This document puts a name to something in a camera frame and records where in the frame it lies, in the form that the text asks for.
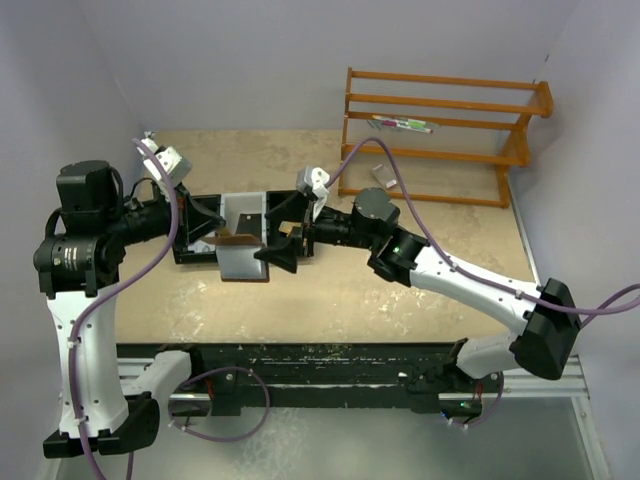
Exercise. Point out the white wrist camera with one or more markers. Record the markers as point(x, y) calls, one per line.
point(175, 166)
point(312, 182)

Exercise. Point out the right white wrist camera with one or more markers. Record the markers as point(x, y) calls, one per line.
point(312, 182)

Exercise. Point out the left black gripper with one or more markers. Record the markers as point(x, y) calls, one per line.
point(192, 219)

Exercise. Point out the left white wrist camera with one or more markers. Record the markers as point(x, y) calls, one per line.
point(175, 166)

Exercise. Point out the black card in white bin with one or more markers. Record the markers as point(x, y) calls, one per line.
point(250, 224)

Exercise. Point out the black right bin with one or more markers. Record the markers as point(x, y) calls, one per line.
point(279, 208)

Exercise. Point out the brown leather card holder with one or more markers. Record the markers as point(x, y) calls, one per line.
point(235, 257)

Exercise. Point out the orange wooden rack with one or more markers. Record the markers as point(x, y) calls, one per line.
point(481, 134)

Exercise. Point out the coloured markers on rack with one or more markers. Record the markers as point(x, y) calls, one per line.
point(421, 126)

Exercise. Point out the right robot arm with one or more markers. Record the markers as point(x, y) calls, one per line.
point(541, 325)

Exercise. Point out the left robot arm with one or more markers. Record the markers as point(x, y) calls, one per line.
point(78, 271)

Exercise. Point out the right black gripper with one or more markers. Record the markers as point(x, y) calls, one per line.
point(283, 253)

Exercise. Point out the gold credit cards pile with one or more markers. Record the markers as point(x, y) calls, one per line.
point(286, 227)

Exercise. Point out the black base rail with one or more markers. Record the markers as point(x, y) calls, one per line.
point(413, 376)

